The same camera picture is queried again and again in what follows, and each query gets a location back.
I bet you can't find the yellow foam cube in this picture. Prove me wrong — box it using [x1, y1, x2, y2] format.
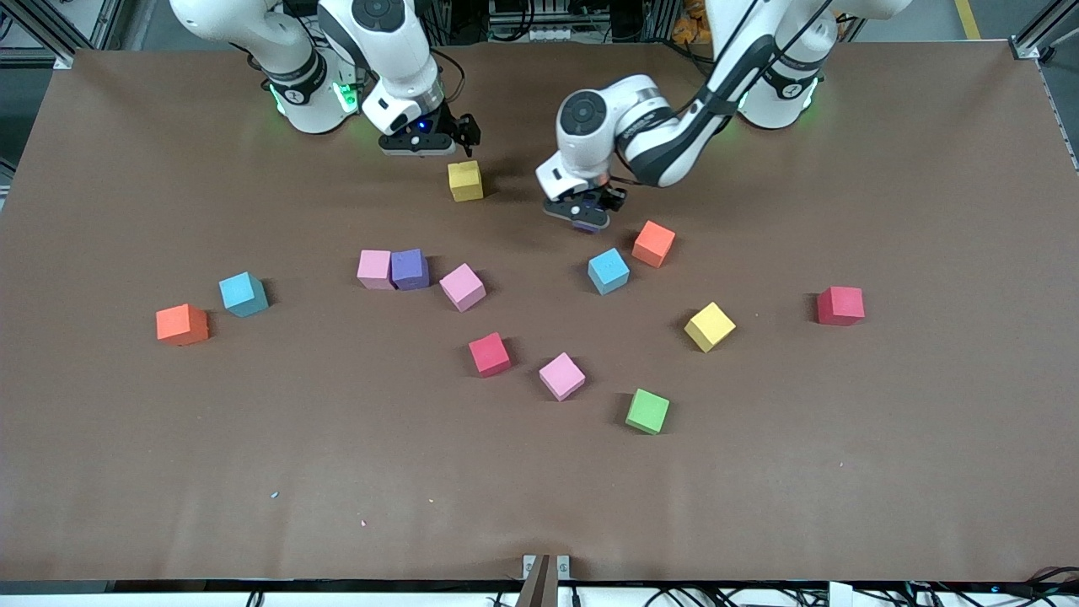
[448, 160, 486, 202]
[684, 302, 737, 353]

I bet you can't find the blue foam cube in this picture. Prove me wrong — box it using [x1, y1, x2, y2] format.
[587, 247, 631, 296]
[218, 271, 270, 319]

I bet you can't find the pink foam cube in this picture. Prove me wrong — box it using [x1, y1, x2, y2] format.
[438, 263, 488, 314]
[357, 250, 395, 291]
[539, 352, 587, 402]

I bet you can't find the orange foam cube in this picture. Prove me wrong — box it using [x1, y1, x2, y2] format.
[631, 220, 677, 269]
[155, 303, 210, 347]

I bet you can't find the white power strip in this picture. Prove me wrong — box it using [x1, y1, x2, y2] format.
[489, 24, 591, 43]

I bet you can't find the orange packaged items pile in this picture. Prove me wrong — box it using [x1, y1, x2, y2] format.
[672, 0, 717, 45]

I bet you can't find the red foam cube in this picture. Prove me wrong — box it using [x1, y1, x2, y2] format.
[816, 286, 866, 327]
[468, 331, 513, 378]

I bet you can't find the green foam cube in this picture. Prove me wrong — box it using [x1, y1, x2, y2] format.
[625, 388, 671, 436]

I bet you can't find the brown table cover sheet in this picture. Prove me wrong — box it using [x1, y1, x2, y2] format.
[0, 40, 1079, 584]

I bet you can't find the grey metal table bracket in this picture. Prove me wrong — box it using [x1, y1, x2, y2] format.
[523, 554, 572, 607]

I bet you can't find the aluminium frame profile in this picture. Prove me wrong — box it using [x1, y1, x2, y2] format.
[1012, 0, 1079, 64]
[0, 0, 127, 68]

